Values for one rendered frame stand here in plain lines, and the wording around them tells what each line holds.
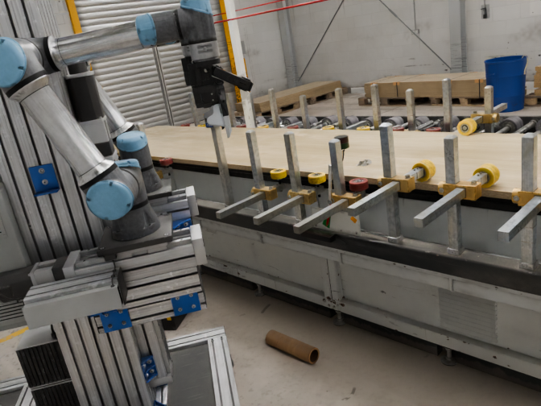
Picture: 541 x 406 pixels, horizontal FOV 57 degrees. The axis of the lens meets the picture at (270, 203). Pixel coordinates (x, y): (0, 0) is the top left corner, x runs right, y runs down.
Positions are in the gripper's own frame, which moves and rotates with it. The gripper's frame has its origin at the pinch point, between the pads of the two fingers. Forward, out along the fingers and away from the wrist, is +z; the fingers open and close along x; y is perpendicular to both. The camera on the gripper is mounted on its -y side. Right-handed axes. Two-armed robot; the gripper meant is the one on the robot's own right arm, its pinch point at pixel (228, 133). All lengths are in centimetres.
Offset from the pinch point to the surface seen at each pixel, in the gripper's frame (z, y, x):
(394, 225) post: 54, -60, -35
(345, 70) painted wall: 82, -354, -949
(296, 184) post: 42, -32, -76
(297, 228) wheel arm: 46, -22, -35
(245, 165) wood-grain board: 42, -16, -128
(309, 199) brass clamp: 48, -36, -70
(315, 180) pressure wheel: 42, -42, -77
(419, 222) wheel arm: 37, -52, 4
